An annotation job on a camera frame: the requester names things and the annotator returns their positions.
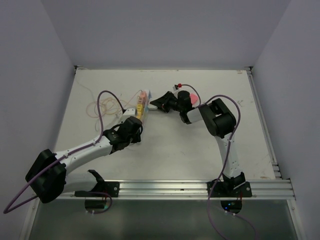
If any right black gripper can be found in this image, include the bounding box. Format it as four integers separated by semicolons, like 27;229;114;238
150;91;183;113

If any pink plug adapter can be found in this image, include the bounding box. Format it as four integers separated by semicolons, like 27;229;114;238
189;93;200;105

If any white plug adapter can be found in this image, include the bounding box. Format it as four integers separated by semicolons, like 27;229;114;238
148;104;158;111

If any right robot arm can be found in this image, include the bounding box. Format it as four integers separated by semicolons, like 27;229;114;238
150;90;246;197

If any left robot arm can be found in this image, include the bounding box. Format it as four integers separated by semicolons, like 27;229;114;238
25;116;143;204

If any salmon pink USB charger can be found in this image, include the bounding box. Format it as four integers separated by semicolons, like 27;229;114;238
139;91;147;98

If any beige brown USB charger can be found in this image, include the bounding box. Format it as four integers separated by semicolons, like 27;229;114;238
137;97;146;105

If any yellow olive USB charger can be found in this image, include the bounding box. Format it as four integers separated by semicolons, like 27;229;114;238
136;103;144;113

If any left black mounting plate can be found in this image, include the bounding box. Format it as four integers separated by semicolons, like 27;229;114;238
74;181;120;198

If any black mounting plate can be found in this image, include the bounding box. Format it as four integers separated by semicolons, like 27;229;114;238
74;181;120;198
206;179;253;198

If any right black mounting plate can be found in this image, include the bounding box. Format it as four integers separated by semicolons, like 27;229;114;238
206;179;253;198

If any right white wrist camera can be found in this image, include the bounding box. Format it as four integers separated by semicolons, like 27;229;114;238
173;83;182;91

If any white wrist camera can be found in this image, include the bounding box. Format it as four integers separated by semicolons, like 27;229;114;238
173;83;182;91
119;107;137;123

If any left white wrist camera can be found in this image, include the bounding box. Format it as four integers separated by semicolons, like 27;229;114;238
119;107;137;123

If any yellow charging cable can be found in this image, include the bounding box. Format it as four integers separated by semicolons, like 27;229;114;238
119;91;141;108

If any pink charging cable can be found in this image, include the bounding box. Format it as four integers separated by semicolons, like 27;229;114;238
86;97;126;132

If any power strip white cord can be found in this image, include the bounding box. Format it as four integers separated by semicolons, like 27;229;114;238
76;79;101;96

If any right side aluminium rail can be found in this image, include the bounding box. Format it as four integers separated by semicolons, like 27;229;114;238
244;66;283;180

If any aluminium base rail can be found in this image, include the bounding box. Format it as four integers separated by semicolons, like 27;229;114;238
62;179;295;200

